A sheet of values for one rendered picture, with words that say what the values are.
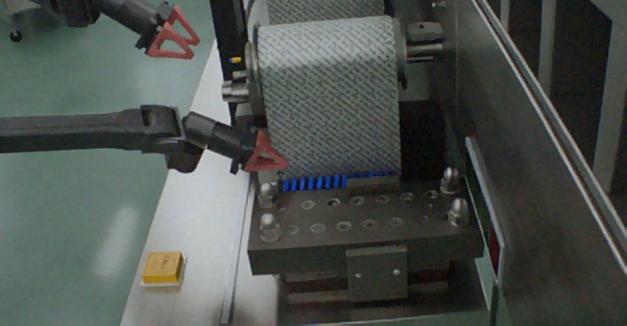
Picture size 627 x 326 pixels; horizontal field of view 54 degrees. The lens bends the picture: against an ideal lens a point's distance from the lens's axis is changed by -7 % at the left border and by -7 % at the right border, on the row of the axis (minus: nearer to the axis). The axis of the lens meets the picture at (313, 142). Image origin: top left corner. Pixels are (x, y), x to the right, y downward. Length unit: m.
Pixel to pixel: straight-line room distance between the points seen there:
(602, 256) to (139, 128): 0.85
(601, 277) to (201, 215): 1.06
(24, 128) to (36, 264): 1.90
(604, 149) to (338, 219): 0.73
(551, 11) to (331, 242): 0.64
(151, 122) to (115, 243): 1.81
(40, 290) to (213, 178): 1.47
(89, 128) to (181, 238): 0.36
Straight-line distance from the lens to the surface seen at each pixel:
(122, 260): 2.85
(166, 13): 1.19
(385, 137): 1.22
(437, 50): 1.19
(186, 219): 1.44
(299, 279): 1.17
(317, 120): 1.19
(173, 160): 1.26
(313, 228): 1.15
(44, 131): 1.14
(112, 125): 1.16
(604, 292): 0.50
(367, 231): 1.12
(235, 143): 1.20
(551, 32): 0.59
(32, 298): 2.85
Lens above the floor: 1.74
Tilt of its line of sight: 31 degrees down
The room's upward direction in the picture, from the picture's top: 7 degrees counter-clockwise
